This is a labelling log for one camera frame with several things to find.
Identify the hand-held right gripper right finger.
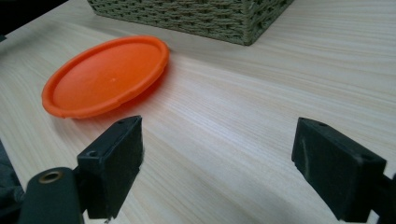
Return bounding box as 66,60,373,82
291,117,388,224

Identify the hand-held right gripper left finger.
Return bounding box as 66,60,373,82
76,115,145,220

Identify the orange plastic plate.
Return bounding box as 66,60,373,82
41,35,171,119

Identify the green woven basket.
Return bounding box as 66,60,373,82
86,0,294,47

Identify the dark cloth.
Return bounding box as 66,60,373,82
0,139,25,224

